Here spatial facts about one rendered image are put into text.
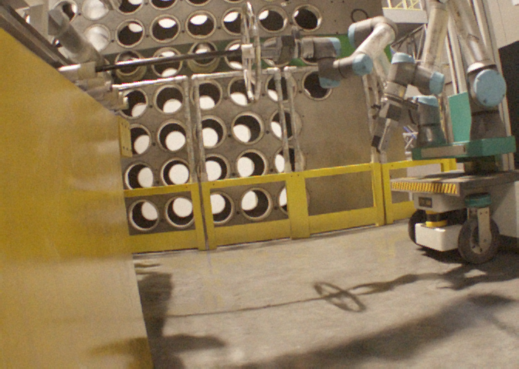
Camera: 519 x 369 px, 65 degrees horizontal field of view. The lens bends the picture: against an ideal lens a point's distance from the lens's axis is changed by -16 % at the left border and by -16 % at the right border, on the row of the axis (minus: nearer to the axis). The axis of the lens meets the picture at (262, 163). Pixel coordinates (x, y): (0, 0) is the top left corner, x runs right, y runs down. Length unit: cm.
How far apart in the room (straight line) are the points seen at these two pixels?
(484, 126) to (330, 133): 221
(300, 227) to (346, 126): 120
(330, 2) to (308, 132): 112
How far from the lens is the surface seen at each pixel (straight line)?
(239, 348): 118
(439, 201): 178
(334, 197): 373
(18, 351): 40
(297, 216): 282
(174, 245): 279
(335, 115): 376
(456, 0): 164
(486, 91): 156
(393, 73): 158
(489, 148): 165
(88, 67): 175
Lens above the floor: 44
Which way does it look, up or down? level
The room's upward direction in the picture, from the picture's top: 6 degrees counter-clockwise
